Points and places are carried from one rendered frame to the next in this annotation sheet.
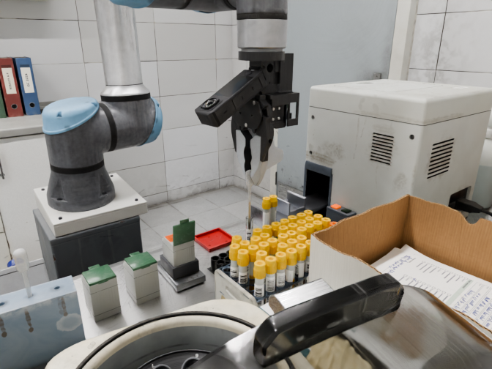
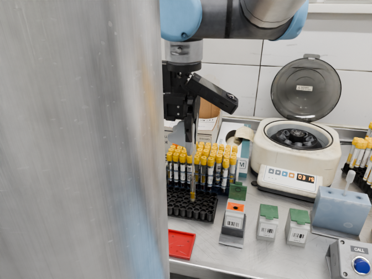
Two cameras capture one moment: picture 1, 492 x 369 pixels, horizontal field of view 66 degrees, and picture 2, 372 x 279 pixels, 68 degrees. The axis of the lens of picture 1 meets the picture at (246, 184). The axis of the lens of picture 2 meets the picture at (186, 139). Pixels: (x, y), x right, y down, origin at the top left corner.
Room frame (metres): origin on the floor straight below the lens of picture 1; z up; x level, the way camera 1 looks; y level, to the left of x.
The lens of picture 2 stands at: (0.97, 0.41, 1.38)
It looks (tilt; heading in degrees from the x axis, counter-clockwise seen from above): 28 degrees down; 230
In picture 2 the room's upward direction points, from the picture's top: straight up
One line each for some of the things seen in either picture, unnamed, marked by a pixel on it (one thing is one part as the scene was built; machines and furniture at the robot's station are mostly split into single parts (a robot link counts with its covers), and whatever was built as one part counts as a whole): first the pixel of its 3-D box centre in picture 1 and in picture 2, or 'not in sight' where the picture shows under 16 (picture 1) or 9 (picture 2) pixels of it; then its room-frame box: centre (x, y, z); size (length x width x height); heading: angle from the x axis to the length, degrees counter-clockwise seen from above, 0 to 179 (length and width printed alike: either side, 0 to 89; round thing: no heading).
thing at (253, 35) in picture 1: (260, 36); (183, 51); (0.62, -0.02, 1.27); 0.08 x 0.08 x 0.05
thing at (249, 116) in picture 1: (264, 91); (180, 90); (0.62, -0.03, 1.19); 0.09 x 0.08 x 0.12; 127
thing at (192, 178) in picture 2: (249, 242); (192, 191); (0.60, -0.01, 0.93); 0.01 x 0.01 x 0.10
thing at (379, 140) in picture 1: (388, 154); not in sight; (0.83, -0.32, 1.03); 0.31 x 0.27 x 0.30; 127
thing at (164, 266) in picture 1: (179, 266); (233, 225); (0.58, 0.12, 0.89); 0.09 x 0.05 x 0.04; 35
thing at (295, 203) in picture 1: (295, 204); not in sight; (0.79, -0.11, 0.92); 0.21 x 0.07 x 0.05; 127
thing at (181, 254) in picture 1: (179, 252); (234, 216); (0.58, 0.12, 0.92); 0.05 x 0.04 x 0.06; 35
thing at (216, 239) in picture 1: (214, 239); (177, 243); (0.71, 0.07, 0.88); 0.07 x 0.07 x 0.01; 37
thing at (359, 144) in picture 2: not in sight; (355, 156); (0.13, 0.19, 0.94); 0.02 x 0.02 x 0.11
